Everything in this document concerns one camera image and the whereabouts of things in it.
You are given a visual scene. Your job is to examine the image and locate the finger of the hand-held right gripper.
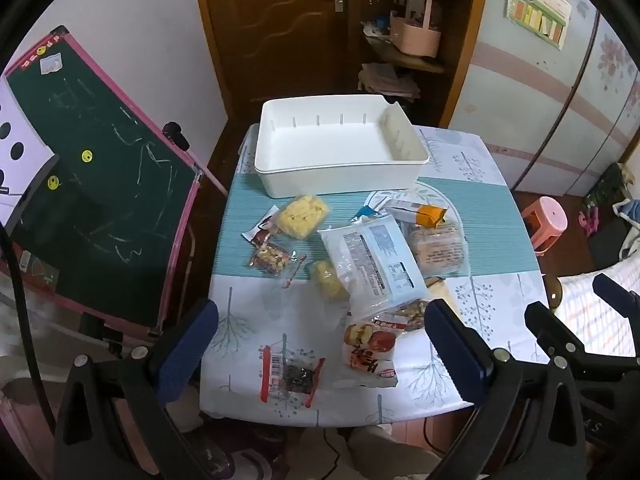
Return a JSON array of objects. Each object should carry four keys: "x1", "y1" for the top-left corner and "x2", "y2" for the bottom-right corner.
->
[
  {"x1": 524, "y1": 301, "x2": 640, "y2": 376},
  {"x1": 592, "y1": 274, "x2": 640, "y2": 321}
]

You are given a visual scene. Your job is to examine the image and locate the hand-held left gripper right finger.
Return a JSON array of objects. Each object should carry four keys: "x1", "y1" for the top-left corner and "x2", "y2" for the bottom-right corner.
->
[{"x1": 424, "y1": 298, "x2": 588, "y2": 480}]

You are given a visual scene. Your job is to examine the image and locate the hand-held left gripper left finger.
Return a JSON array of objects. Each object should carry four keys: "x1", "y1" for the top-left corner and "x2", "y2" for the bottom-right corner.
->
[{"x1": 52, "y1": 299, "x2": 236, "y2": 480}]

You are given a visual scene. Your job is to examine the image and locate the brown nut snack packet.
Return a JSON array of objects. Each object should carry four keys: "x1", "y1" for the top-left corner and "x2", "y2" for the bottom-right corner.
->
[{"x1": 390, "y1": 300, "x2": 431, "y2": 333}]

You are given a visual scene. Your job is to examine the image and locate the red apple print packet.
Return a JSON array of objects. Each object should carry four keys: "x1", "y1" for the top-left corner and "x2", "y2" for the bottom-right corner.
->
[{"x1": 332, "y1": 310, "x2": 418, "y2": 390}]

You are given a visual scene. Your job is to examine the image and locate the round biscuit packet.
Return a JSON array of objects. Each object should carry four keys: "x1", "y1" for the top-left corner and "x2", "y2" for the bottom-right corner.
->
[{"x1": 405, "y1": 220, "x2": 471, "y2": 277}]

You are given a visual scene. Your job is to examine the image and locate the dark snack packet red stripes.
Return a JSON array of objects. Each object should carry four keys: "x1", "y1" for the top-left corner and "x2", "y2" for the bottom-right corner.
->
[{"x1": 257, "y1": 345, "x2": 326, "y2": 408}]

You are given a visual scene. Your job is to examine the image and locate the large clear blue label bag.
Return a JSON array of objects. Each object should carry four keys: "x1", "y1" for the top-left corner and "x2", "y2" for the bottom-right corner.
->
[{"x1": 318, "y1": 212, "x2": 431, "y2": 321}]

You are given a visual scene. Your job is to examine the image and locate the clear nut mix packet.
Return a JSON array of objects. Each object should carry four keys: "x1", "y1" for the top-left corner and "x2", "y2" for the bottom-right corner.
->
[{"x1": 247, "y1": 242, "x2": 307, "y2": 288}]

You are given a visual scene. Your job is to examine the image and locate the brown chocolate cake packet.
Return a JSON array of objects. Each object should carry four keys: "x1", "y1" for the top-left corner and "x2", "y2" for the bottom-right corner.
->
[{"x1": 242, "y1": 206, "x2": 283, "y2": 248}]

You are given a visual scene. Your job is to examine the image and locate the orange white snack packet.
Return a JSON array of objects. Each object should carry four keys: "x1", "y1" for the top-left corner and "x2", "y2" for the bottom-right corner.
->
[{"x1": 385, "y1": 199, "x2": 448, "y2": 228}]

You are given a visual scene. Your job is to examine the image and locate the small yellow cake packet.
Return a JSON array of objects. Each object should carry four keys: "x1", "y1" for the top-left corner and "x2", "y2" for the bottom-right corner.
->
[{"x1": 309, "y1": 259, "x2": 351, "y2": 302}]

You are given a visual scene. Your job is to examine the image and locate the blue white snack packet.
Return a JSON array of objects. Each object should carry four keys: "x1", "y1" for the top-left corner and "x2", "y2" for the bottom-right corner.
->
[{"x1": 350, "y1": 192, "x2": 396, "y2": 223}]

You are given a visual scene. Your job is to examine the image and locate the large yellow rice cake packet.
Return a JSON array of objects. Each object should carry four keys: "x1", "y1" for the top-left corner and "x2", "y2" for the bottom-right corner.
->
[{"x1": 276, "y1": 195, "x2": 333, "y2": 240}]

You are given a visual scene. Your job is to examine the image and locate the white plastic bin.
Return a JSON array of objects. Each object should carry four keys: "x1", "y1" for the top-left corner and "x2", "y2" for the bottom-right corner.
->
[{"x1": 254, "y1": 95, "x2": 431, "y2": 198}]

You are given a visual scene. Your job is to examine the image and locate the checkered bed blanket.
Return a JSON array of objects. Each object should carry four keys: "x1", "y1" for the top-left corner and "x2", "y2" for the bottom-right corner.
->
[{"x1": 555, "y1": 255, "x2": 640, "y2": 358}]

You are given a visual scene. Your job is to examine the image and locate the white blue bag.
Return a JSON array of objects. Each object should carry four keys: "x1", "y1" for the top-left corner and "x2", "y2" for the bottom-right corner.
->
[{"x1": 612, "y1": 199, "x2": 640, "y2": 261}]

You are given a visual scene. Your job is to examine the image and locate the pink plastic stool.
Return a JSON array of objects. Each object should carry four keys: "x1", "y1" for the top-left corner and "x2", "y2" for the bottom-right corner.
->
[{"x1": 521, "y1": 196, "x2": 569, "y2": 253}]

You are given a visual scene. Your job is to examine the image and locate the green printed box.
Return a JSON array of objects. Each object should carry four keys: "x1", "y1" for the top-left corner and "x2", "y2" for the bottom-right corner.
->
[{"x1": 582, "y1": 162, "x2": 627, "y2": 211}]

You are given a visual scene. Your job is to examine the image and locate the floral sliding wardrobe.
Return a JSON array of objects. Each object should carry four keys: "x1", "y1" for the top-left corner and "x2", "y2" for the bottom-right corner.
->
[{"x1": 447, "y1": 0, "x2": 640, "y2": 198}]

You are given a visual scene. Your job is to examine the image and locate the pink framed chalkboard easel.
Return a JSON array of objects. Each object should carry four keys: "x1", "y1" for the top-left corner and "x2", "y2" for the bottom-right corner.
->
[{"x1": 0, "y1": 25, "x2": 231, "y2": 356}]

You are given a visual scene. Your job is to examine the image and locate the folded cloths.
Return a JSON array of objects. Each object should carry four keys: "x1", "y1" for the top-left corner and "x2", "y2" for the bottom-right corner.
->
[{"x1": 357, "y1": 62, "x2": 423, "y2": 102}]

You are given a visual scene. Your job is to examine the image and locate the white board with black dots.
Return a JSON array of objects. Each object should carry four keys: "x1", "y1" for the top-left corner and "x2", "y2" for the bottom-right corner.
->
[{"x1": 0, "y1": 80, "x2": 57, "y2": 226}]

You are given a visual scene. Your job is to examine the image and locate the wooden corner shelf unit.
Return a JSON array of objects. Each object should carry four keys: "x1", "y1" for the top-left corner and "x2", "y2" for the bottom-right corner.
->
[{"x1": 350, "y1": 0, "x2": 492, "y2": 131}]

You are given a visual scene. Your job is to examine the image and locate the brown wooden door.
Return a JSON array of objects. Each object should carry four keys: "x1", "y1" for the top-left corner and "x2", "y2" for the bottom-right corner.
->
[{"x1": 190, "y1": 0, "x2": 361, "y2": 126}]

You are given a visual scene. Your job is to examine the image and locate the small shelf clutter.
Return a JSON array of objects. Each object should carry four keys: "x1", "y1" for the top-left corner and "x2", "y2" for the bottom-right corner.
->
[{"x1": 362, "y1": 11, "x2": 393, "y2": 39}]

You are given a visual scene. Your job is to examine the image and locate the black cable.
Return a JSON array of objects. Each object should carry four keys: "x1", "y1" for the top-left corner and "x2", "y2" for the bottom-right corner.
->
[{"x1": 0, "y1": 225, "x2": 57, "y2": 436}]

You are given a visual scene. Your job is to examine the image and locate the wall poster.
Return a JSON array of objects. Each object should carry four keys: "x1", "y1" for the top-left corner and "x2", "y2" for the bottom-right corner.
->
[{"x1": 505, "y1": 0, "x2": 573, "y2": 52}]

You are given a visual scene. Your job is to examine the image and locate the pink basket with handle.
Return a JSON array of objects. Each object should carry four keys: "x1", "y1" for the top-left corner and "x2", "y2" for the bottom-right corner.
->
[{"x1": 389, "y1": 0, "x2": 443, "y2": 57}]

